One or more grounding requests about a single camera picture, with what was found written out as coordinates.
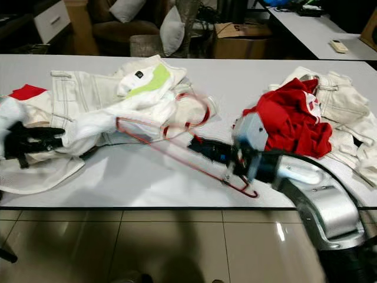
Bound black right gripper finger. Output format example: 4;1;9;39
194;149;235;166
190;136;235;155

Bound red wire hanger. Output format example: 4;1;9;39
115;93;259;198

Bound white mesh cloth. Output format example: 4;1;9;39
0;152;86;195

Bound red garment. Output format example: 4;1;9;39
9;84;48;101

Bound red shirt with white print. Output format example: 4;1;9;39
242;78;333;159

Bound brown cardboard box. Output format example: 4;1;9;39
212;22;272;58

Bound white drawer unit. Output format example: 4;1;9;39
34;0;70;45

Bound black table leg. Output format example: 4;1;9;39
0;248;18;264

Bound grey pillow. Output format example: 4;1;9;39
159;6;186;57

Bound brown armchair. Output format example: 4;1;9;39
88;0;163;57

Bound white pillow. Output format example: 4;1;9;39
109;0;148;24

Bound white remote control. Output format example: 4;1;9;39
330;40;349;54

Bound black desktop device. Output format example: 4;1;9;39
297;5;325;17

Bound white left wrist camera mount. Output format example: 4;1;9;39
0;97;27;139

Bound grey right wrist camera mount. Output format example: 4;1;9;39
233;112;276;180

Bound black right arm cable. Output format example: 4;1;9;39
271;150;377;189

